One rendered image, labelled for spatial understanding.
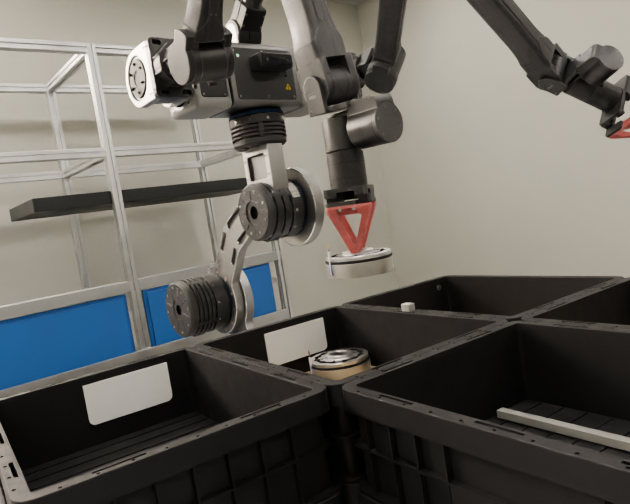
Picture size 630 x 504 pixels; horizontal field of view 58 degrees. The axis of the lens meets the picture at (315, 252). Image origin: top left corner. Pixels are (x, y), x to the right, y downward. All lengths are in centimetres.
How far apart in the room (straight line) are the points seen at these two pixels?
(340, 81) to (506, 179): 344
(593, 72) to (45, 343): 218
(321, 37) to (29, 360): 203
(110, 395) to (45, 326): 172
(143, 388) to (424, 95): 399
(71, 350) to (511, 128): 309
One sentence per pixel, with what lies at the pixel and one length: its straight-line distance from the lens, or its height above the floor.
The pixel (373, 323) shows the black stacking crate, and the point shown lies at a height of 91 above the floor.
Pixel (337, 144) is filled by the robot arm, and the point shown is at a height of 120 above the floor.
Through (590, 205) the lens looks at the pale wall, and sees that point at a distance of 400.
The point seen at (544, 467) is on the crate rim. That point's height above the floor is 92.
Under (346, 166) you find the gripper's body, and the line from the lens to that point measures 85.
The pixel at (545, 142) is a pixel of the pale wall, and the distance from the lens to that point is 410.
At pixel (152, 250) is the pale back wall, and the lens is 370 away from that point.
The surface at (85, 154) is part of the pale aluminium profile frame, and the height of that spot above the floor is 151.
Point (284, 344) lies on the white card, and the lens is 101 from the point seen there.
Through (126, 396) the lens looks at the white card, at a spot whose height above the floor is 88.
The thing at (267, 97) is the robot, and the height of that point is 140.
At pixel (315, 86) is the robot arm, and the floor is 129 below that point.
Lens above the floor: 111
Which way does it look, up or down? 4 degrees down
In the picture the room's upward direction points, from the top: 9 degrees counter-clockwise
